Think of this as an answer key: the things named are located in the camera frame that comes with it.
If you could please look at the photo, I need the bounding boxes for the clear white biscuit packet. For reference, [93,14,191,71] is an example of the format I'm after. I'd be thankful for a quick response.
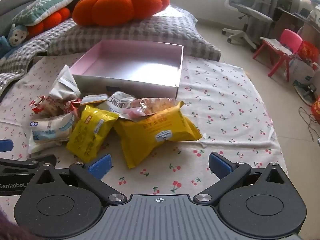
[27,113,75,154]

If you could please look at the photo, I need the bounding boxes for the small yellow snack packet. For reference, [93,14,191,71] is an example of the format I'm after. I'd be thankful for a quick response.
[66,105,119,163]

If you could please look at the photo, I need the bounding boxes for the red white candy packet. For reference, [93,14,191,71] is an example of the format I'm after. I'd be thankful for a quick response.
[29,95,62,116]

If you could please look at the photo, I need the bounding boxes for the large yellow snack packet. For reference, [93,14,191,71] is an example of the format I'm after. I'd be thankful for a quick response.
[114,101,202,168]

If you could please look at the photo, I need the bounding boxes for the white grey nut packet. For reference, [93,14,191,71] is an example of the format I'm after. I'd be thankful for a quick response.
[49,65,81,101]

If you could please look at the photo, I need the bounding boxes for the pink clear nougat packet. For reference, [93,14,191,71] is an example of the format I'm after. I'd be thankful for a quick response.
[119,98,178,121]

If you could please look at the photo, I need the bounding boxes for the red chinese snack packet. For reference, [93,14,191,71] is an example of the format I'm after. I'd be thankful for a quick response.
[63,99,82,120]

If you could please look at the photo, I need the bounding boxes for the white black text packet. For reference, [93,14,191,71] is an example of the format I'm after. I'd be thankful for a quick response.
[97,91,136,115]

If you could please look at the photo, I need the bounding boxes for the cherry print tablecloth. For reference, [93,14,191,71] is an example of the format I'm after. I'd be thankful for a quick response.
[0,52,288,240]

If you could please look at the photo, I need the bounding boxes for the blue monkey plush toy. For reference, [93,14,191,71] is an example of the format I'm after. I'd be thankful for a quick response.
[1,23,29,63]

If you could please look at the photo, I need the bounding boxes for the pink cardboard box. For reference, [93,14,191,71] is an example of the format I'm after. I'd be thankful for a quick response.
[70,40,184,99]

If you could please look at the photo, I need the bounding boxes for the white paper bag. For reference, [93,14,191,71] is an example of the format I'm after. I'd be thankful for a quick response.
[284,58,315,87]

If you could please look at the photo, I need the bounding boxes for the dark grey sofa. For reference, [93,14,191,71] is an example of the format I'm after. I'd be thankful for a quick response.
[0,0,35,36]

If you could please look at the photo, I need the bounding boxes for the green white leaf pillow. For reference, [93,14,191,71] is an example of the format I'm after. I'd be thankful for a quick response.
[11,0,73,26]

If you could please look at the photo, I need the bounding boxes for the small orange plush cushion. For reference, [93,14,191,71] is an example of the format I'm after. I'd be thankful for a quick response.
[26,7,71,40]

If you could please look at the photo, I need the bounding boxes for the red gift bag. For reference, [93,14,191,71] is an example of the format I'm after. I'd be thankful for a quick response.
[296,40,319,66]

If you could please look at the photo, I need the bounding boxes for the pink red kids chair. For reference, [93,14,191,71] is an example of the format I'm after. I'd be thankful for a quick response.
[252,29,303,82]

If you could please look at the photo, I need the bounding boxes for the grey checkered quilted cushion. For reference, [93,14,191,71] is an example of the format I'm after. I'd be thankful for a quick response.
[44,5,221,61]

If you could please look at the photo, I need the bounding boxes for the wooden desk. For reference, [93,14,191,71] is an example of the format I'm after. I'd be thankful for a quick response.
[271,0,319,48]

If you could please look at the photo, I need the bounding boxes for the orange pumpkin plush cushion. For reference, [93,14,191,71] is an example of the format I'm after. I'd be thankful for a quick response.
[72,0,170,27]

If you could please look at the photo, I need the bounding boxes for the white grey office chair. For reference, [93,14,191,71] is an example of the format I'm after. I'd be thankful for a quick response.
[221,0,272,52]

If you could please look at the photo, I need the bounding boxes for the black cable on floor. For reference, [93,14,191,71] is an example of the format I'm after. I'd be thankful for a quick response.
[298,106,320,142]

